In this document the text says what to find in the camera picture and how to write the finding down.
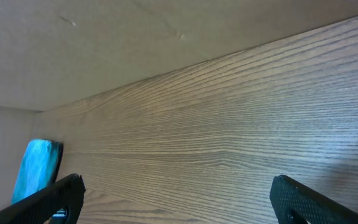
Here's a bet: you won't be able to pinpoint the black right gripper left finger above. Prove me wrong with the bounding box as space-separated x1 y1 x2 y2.
0 174 86 224

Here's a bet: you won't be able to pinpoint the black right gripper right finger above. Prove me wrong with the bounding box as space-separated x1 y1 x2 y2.
270 175 358 224

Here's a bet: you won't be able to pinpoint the light blue denim jeans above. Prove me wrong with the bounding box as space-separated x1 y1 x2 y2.
11 139 63 204

